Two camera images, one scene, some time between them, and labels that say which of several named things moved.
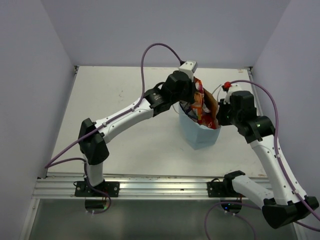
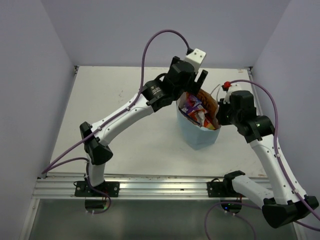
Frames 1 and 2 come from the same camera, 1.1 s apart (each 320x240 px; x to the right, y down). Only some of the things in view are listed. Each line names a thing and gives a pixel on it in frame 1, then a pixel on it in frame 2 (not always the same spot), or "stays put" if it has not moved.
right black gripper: (222, 106) stays put
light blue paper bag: (199, 137) stays put
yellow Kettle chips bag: (210, 119) stays put
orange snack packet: (197, 105) -> (200, 116)
